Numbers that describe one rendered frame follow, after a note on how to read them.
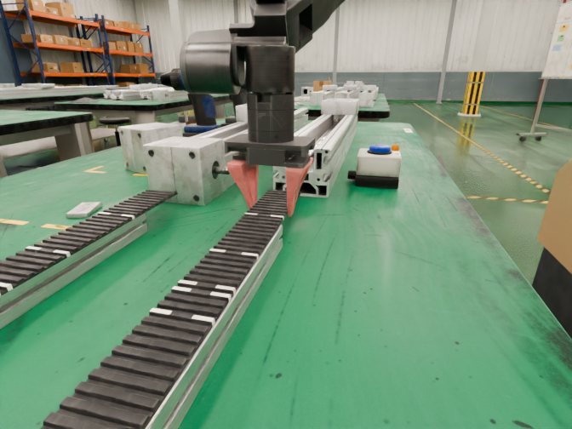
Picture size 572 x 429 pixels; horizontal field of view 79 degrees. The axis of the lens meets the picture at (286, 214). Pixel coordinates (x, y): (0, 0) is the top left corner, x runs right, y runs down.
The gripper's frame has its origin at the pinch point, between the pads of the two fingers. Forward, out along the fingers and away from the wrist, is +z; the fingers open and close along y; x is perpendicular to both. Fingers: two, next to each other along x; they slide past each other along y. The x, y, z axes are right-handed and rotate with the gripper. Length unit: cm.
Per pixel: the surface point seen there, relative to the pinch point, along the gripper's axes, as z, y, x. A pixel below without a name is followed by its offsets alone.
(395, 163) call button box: -1.8, -16.5, -23.5
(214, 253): 0.0, 1.8, 13.8
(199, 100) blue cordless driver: -10, 35, -49
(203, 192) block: 1.1, 13.3, -6.4
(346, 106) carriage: -8, -3, -72
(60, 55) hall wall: -75, 1070, -1036
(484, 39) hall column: -102, -249, -1011
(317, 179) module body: 0.3, -3.5, -16.3
